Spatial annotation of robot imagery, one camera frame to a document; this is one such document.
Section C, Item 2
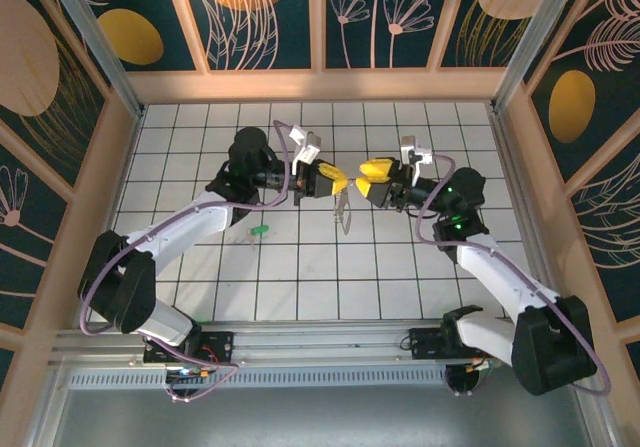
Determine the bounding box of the green-headed key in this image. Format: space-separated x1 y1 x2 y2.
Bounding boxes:
246 222 272 254

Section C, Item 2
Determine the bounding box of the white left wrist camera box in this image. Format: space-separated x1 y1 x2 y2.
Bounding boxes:
288 124 324 168

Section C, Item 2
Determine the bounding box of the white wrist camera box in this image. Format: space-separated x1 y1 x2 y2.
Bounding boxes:
398 134 435 176
288 124 324 168

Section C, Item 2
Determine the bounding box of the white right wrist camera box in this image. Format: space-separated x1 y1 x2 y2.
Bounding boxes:
398 134 435 176

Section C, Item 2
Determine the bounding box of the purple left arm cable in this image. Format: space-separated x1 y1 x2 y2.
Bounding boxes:
78 119 301 404

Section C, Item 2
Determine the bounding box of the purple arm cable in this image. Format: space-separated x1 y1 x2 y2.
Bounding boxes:
78 119 301 404
415 154 612 397

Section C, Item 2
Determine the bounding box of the aluminium side rail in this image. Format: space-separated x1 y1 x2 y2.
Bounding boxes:
78 109 146 328
487 106 566 321

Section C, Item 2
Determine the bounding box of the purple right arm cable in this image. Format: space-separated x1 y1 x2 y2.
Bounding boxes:
415 154 612 397

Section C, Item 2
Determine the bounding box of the long aluminium base rail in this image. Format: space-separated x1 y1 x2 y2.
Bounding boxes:
48 318 594 368

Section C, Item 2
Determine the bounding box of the aluminium corner post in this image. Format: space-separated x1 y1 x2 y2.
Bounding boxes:
40 0 147 119
490 0 586 116

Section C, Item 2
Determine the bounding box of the controller board with wires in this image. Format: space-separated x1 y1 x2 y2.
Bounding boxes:
164 364 221 383
443 359 501 398

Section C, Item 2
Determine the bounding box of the grey slotted cable duct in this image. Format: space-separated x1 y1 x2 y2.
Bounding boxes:
67 368 449 391

